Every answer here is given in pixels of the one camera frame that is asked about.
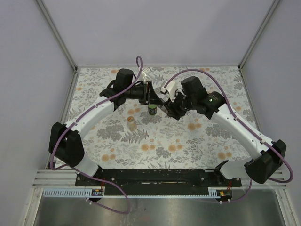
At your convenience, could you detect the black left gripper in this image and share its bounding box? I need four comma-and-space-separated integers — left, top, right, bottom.
125, 81, 164, 105

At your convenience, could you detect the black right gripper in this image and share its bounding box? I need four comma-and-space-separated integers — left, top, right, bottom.
164, 89, 196, 121

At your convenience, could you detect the green pill bottle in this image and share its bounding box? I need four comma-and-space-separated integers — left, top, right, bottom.
148, 105, 157, 115

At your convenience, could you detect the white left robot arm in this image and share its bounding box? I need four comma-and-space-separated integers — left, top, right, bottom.
49, 68, 164, 186

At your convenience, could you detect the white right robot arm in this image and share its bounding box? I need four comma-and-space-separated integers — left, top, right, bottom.
161, 76, 286, 186

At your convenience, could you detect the clear pill bottle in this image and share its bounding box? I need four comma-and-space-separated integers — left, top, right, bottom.
127, 116, 137, 132

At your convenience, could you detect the floral table mat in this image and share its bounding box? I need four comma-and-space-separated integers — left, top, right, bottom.
82, 66, 256, 169

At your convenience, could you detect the left aluminium corner post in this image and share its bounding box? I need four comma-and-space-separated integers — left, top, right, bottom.
34, 0, 78, 71

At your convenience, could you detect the aluminium corner post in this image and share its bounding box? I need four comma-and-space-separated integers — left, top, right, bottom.
34, 0, 78, 71
238, 0, 282, 71

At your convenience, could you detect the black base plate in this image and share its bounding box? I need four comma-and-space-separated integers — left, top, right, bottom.
75, 169, 242, 191

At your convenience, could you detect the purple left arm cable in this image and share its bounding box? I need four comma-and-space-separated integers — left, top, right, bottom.
50, 56, 144, 214

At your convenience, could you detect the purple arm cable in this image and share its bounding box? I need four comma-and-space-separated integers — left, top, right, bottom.
50, 56, 144, 214
164, 69, 294, 204

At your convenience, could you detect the white cable duct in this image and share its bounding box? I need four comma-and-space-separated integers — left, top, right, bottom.
43, 187, 220, 199

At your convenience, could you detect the aluminium frame rail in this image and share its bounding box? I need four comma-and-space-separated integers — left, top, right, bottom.
32, 169, 77, 188

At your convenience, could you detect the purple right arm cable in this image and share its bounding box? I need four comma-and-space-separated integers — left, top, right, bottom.
164, 69, 294, 204

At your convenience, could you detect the right aluminium corner post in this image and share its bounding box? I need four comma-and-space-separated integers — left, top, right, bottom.
238, 0, 282, 71

